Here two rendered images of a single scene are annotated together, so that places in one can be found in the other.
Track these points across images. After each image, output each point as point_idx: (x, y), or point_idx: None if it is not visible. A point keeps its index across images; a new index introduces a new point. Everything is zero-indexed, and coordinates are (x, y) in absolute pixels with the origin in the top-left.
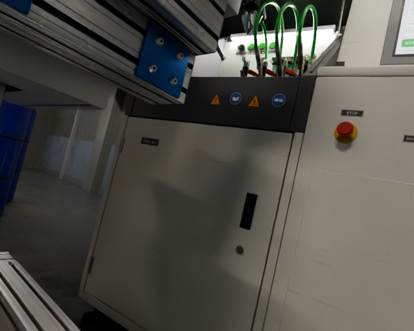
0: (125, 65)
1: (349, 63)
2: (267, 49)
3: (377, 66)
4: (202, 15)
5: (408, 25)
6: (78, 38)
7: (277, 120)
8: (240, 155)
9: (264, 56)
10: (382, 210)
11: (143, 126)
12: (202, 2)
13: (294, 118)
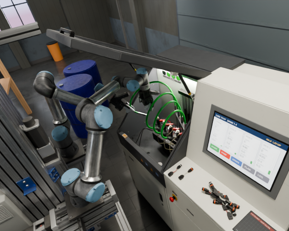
0: (102, 220)
1: (192, 143)
2: (171, 92)
3: (176, 185)
4: (110, 211)
5: (213, 135)
6: (93, 225)
7: (158, 179)
8: (154, 182)
9: (176, 83)
10: (186, 220)
11: (127, 151)
12: (108, 211)
13: (162, 183)
